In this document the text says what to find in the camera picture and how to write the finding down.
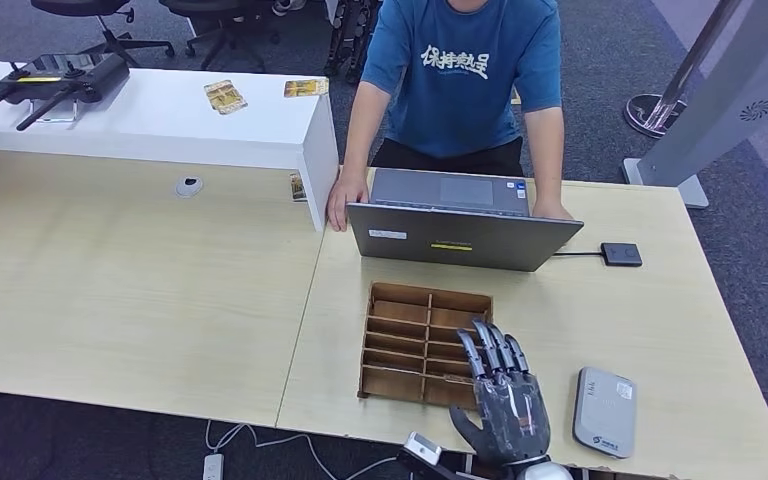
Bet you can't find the person's left hand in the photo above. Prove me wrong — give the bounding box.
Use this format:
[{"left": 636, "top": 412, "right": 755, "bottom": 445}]
[{"left": 531, "top": 198, "right": 575, "bottom": 223}]

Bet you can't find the person's right hand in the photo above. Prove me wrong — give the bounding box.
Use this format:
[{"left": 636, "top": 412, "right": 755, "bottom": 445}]
[{"left": 326, "top": 168, "right": 370, "bottom": 233}]

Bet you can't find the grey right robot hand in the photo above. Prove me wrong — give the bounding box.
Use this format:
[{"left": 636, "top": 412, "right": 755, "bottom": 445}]
[{"left": 448, "top": 319, "right": 552, "bottom": 468}]

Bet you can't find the grey card reader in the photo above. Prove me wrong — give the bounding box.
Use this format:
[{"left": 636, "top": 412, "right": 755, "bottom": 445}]
[{"left": 572, "top": 366, "right": 638, "bottom": 460}]

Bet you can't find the gold ID card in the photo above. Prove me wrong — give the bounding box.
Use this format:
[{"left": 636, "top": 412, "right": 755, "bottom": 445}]
[{"left": 283, "top": 78, "right": 330, "bottom": 99}]

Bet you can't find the wooden card organizer box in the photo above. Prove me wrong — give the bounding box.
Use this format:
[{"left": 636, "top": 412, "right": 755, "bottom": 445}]
[{"left": 357, "top": 281, "right": 494, "bottom": 412}]

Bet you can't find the person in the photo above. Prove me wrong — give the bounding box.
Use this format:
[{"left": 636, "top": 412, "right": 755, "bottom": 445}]
[{"left": 326, "top": 0, "right": 576, "bottom": 233}]

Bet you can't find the small black hub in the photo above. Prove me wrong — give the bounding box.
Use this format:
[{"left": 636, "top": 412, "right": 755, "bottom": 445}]
[{"left": 600, "top": 242, "right": 644, "bottom": 268}]

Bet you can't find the grey laptop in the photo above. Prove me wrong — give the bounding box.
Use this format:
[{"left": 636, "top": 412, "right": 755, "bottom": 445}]
[{"left": 346, "top": 167, "right": 585, "bottom": 273}]

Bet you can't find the white desk shelf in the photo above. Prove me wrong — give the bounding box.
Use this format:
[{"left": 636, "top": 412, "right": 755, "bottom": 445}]
[{"left": 0, "top": 59, "right": 340, "bottom": 233}]

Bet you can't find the grey kiosk stand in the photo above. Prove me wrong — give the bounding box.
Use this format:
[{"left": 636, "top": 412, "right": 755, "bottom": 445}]
[{"left": 622, "top": 0, "right": 768, "bottom": 210}]

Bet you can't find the black office chair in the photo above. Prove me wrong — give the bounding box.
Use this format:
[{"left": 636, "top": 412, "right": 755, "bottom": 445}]
[
  {"left": 29, "top": 0, "right": 177, "bottom": 68},
  {"left": 158, "top": 0, "right": 279, "bottom": 74}
]

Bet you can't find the black controller with antennas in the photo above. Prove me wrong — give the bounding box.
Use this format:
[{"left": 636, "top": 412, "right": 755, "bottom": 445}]
[{"left": 0, "top": 51, "right": 132, "bottom": 132}]

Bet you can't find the clear acrylic stand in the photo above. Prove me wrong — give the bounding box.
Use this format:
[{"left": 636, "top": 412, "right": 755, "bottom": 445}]
[{"left": 26, "top": 97, "right": 84, "bottom": 125}]

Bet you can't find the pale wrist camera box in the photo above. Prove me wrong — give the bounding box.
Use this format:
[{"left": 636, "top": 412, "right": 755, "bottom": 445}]
[{"left": 402, "top": 431, "right": 443, "bottom": 467}]

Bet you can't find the chrome stanchion post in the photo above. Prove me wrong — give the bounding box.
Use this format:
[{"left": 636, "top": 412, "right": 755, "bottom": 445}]
[{"left": 624, "top": 0, "right": 743, "bottom": 139}]

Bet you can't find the white power cable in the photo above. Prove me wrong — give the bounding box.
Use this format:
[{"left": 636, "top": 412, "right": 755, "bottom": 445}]
[{"left": 205, "top": 419, "right": 438, "bottom": 480}]

